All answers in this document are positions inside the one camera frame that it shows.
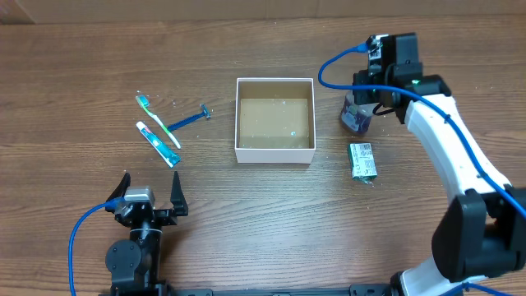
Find teal toothpaste tube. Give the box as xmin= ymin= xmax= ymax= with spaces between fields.
xmin=136 ymin=121 xmax=181 ymax=169

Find left blue cable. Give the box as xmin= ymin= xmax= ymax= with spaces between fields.
xmin=67 ymin=197 xmax=126 ymax=296

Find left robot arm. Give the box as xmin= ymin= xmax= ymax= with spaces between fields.
xmin=105 ymin=172 xmax=188 ymax=295

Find green soap bar package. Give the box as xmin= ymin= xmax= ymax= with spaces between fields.
xmin=348 ymin=143 xmax=377 ymax=183

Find blue disposable razor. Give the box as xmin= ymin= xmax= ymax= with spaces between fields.
xmin=168 ymin=104 xmax=211 ymax=132

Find dark soap pump bottle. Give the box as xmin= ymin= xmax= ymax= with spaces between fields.
xmin=340 ymin=91 xmax=376 ymax=135

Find right blue cable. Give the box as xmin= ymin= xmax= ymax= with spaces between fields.
xmin=317 ymin=42 xmax=526 ymax=219

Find blue cable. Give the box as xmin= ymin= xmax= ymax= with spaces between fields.
xmin=317 ymin=42 xmax=526 ymax=219
xmin=67 ymin=197 xmax=126 ymax=296

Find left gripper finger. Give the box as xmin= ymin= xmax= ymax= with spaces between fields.
xmin=105 ymin=173 xmax=131 ymax=213
xmin=170 ymin=171 xmax=188 ymax=216

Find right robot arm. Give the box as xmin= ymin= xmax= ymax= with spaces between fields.
xmin=353 ymin=33 xmax=525 ymax=295

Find pink cardboard box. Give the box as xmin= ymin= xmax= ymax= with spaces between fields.
xmin=234 ymin=77 xmax=316 ymax=164

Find green white toothbrush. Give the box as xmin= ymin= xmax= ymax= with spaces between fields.
xmin=136 ymin=95 xmax=182 ymax=150

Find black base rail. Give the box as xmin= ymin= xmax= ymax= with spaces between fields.
xmin=168 ymin=284 xmax=399 ymax=296

